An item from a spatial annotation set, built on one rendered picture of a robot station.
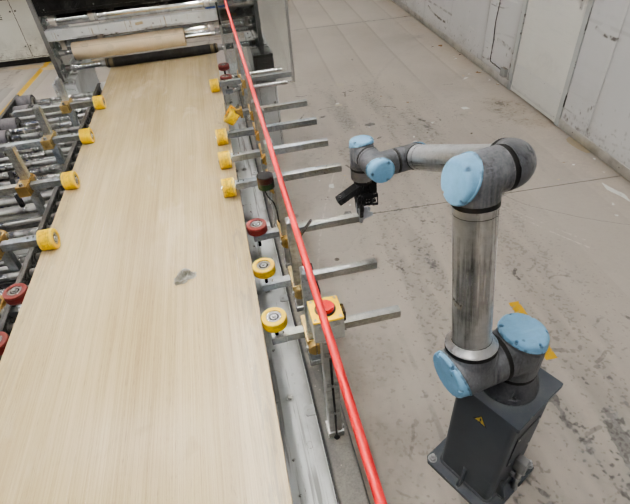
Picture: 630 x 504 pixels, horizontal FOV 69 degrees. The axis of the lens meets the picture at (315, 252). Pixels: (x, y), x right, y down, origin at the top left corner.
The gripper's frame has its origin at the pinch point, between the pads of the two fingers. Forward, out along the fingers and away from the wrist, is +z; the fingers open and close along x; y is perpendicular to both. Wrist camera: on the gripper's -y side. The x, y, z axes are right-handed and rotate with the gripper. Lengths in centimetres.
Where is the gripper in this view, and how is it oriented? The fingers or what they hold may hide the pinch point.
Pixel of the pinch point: (359, 220)
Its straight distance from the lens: 193.1
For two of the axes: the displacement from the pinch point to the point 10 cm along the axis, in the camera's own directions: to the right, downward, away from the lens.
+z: 1.0, 7.6, 6.4
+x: -2.0, -6.2, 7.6
